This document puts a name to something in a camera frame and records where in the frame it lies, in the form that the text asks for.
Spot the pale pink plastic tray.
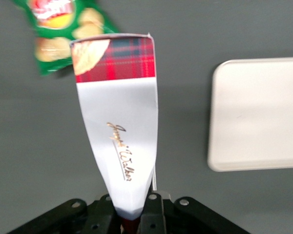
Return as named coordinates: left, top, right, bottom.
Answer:
left=207, top=57, right=293, bottom=173

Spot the green chips bag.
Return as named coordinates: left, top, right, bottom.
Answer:
left=11, top=0, right=122, bottom=78

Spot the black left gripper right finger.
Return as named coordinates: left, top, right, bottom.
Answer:
left=138, top=190, right=251, bottom=234

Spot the red tartan cookie box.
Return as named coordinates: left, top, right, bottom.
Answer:
left=69, top=32, right=160, bottom=234

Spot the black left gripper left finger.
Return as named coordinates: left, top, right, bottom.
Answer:
left=7, top=194, right=124, bottom=234

